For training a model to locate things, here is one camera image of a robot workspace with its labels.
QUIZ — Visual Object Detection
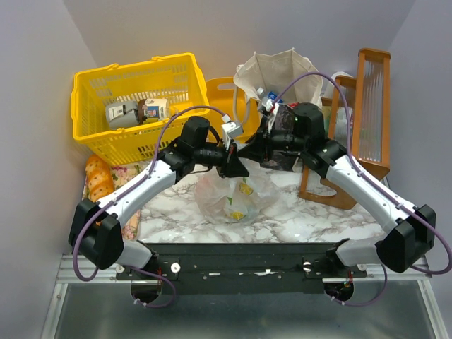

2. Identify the beige canvas tote bag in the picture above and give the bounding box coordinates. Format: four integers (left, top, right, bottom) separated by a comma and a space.
232, 48, 325, 173

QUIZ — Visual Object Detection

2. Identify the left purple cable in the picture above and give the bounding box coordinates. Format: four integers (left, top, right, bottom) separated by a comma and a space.
72, 105, 230, 283

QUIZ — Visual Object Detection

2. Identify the yellow shopping basket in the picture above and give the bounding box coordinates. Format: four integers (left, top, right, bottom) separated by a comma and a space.
71, 53, 210, 166

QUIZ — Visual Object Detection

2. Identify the purple cable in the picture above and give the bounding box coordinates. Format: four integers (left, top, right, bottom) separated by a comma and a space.
72, 105, 230, 283
268, 71, 452, 275

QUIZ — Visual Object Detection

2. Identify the grey box package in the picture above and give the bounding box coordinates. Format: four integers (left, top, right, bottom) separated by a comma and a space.
105, 100, 139, 130

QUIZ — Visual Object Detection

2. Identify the floral placemat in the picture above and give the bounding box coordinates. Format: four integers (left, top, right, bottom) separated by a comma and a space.
81, 164, 146, 243

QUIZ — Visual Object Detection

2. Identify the yellow plastic tray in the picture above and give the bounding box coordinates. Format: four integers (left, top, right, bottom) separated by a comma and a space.
206, 77, 260, 143

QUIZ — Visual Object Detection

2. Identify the white plastic grocery bag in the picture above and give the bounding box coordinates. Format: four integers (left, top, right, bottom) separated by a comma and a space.
194, 160, 280, 224

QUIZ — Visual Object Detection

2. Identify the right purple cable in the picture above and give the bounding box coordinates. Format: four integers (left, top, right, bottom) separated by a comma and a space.
268, 71, 452, 275

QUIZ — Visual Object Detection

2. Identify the baguette bread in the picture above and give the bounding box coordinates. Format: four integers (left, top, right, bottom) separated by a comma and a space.
85, 155, 115, 202

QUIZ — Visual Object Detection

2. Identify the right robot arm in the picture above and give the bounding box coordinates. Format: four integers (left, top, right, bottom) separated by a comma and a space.
239, 103, 436, 273

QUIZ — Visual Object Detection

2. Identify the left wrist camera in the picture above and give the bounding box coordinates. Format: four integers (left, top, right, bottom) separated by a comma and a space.
221, 115, 244, 148

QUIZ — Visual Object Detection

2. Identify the wooden rack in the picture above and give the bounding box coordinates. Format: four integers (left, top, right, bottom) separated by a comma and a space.
299, 47, 391, 210

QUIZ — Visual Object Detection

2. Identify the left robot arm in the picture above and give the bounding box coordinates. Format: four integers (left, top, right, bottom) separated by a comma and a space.
69, 116, 249, 270

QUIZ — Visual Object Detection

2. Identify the milk carton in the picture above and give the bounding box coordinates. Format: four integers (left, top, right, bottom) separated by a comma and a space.
138, 98, 171, 124

